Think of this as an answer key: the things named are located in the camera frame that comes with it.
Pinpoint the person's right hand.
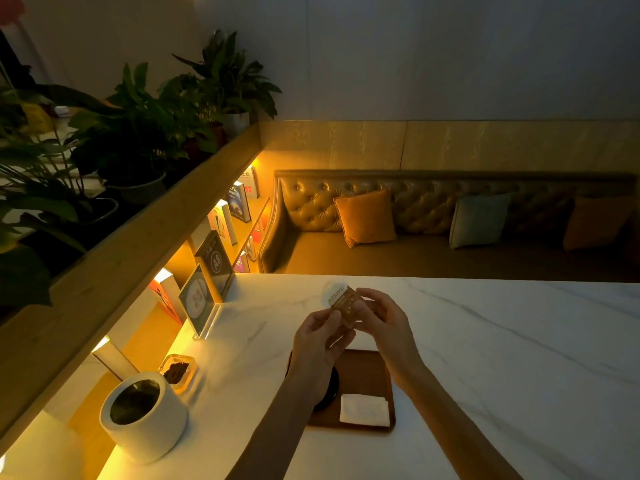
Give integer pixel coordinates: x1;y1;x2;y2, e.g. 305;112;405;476
350;288;427;391

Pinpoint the person's left hand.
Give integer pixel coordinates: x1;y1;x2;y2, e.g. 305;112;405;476
286;309;357;406

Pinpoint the small brown and white sachet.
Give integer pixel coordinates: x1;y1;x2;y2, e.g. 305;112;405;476
321;282;364;329

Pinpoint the person's right forearm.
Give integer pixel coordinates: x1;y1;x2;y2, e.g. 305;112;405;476
400;364;525;480

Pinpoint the person's left forearm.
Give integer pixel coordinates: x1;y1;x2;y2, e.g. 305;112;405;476
225;377;323;480

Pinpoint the brown wooden tray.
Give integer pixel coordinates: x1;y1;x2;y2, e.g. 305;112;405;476
286;349;397;432

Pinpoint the black round coaster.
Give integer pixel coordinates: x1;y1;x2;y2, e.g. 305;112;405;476
312;366;341;413

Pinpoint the tufted brown leather sofa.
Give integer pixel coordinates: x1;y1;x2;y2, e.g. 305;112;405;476
257;169;640;284

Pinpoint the orange cushion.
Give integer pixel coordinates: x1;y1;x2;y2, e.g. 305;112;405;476
333;188;398;249

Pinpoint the white folded napkin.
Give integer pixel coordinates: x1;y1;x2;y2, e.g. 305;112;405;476
339;393;391;428

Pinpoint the pink and white book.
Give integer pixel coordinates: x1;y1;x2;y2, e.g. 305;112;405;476
232;230;263;274

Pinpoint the dark menu sign card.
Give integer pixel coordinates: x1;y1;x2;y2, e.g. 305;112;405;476
194;231;236;301

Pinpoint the clear acrylic sign stand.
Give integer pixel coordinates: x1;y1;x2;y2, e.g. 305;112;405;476
178;264;224;341

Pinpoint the white book with figure cover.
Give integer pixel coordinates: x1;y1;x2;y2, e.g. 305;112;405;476
207;199;239;246

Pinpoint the dark blue book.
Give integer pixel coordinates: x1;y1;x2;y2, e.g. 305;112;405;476
225;181;253;224

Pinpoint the grey green cushion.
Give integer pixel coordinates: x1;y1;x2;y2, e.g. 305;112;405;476
448;193;514;251

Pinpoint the small clear glass dish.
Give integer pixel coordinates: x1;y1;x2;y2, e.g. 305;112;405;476
158;354;200;395

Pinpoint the white book with red marks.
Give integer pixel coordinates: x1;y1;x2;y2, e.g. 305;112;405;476
238;165;261;200

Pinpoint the orange and white book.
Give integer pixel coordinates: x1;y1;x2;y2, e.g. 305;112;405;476
148;268;189;326

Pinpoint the white cylindrical bin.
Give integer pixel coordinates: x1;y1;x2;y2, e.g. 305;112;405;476
99;372;190;465

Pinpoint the plain white book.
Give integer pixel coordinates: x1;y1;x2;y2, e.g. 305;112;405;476
91;336;140;382

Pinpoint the brown cushion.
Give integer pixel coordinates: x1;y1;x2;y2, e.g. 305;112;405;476
563;196;637;252

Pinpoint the green plant in white pot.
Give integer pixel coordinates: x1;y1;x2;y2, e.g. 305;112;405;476
171;29;283;139

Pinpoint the green plant in grey pot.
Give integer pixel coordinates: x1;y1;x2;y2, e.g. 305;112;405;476
67;62;219;206

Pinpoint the long-leaf plant in dark pot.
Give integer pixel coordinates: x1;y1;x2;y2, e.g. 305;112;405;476
0;84;121;308

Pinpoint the wooden wall shelf unit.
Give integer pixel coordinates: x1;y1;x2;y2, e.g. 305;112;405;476
0;122;273;480

